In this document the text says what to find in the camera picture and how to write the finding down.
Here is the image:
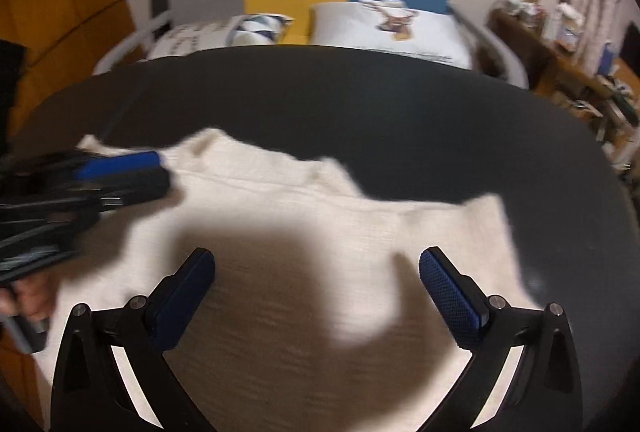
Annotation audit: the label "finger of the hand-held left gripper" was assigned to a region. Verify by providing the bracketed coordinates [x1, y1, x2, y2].
[74, 150, 163, 181]
[71, 167, 172, 213]

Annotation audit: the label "orange wooden wardrobe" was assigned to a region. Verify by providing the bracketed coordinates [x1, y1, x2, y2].
[0, 0, 146, 138]

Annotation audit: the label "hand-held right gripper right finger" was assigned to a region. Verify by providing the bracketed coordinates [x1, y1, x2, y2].
[415, 247, 583, 432]

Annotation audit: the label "triangle pattern pillow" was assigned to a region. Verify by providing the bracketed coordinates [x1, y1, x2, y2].
[147, 13, 296, 60]

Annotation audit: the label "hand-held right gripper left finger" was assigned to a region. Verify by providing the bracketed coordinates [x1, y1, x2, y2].
[50, 248, 221, 432]

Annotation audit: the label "assorted jars and boxes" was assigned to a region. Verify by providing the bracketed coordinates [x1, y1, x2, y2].
[502, 0, 586, 48]

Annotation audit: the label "wooden desk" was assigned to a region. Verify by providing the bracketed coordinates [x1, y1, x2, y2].
[487, 7, 640, 123]

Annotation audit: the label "person's left hand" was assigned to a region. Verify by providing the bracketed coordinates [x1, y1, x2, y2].
[14, 268, 62, 321]

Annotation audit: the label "deer print white pillow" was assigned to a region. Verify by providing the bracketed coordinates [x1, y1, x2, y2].
[309, 0, 473, 70]

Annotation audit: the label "white knit sweater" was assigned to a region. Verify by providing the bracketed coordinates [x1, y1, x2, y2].
[32, 127, 538, 432]

